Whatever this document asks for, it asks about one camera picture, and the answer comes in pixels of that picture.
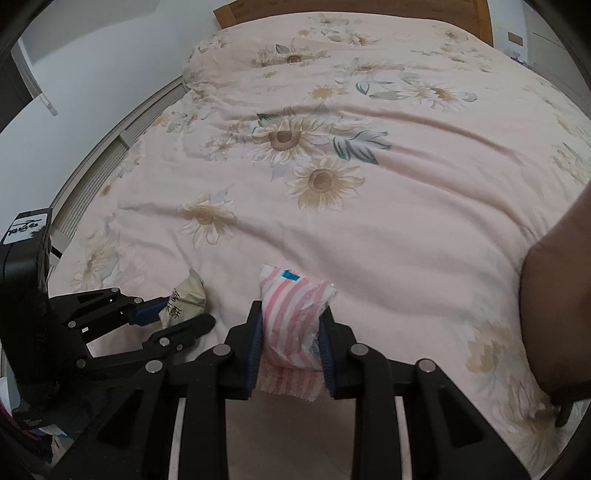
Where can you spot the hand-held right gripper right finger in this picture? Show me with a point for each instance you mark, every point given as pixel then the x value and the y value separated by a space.
pixel 327 355

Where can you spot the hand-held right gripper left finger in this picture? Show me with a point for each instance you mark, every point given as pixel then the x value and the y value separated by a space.
pixel 255 350

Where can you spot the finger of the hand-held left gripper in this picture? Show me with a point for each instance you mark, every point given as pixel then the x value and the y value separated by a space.
pixel 147 311
pixel 184 330

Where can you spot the beige pastry packet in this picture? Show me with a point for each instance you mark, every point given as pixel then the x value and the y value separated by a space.
pixel 184 300

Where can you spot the pink striped snack packet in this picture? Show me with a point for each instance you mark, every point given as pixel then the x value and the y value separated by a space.
pixel 291 318

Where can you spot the white louvered radiator cover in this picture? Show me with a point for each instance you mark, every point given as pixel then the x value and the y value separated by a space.
pixel 101 175

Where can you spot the floral pink blanket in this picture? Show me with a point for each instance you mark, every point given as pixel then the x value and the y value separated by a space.
pixel 369 207

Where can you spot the brown black electric kettle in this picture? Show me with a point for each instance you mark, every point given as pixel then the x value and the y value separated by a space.
pixel 558 300

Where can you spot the wooden headboard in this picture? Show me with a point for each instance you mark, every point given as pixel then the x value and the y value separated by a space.
pixel 258 9

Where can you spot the wall switch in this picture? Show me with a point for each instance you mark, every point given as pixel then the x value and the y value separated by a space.
pixel 515 38

